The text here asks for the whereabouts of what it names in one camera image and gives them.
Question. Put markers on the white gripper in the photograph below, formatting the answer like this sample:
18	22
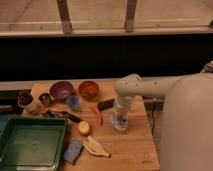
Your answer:
121	107

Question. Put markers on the grey blue patterned towel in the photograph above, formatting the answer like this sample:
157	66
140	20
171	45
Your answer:
119	124

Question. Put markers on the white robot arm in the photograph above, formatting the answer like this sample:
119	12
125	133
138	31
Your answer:
187	122

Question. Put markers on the green plastic tray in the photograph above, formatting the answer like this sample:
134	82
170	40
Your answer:
32	144

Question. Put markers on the black rectangular block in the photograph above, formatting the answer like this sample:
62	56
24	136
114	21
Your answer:
105	104

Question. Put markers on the red chili pepper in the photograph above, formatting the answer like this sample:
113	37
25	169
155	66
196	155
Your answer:
98	114

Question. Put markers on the orange bowl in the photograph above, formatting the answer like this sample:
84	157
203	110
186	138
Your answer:
88	89

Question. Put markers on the yellow red apple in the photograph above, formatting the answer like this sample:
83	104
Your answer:
84	128

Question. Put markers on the blue plastic cup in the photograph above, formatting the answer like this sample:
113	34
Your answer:
73	102

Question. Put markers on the wooden cutting board table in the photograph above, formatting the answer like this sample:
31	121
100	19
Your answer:
132	150

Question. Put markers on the purple bowl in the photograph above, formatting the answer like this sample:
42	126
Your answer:
61	90

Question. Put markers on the blue sponge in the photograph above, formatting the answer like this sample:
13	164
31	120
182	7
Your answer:
73	151

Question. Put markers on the small dark tin can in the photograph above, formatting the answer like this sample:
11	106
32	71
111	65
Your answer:
45	99

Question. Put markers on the white cup with dark contents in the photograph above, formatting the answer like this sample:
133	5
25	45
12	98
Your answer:
26	101

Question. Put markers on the black handled utensil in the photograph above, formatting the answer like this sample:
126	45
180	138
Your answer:
63	114

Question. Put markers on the metal rail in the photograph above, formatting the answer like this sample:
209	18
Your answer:
9	90

